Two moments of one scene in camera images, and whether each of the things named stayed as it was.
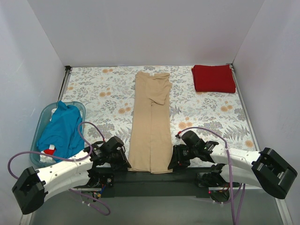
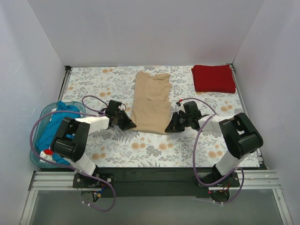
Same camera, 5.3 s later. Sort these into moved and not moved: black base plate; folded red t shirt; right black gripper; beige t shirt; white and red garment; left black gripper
Moved: right black gripper; left black gripper; beige t shirt
Not moved: folded red t shirt; black base plate; white and red garment
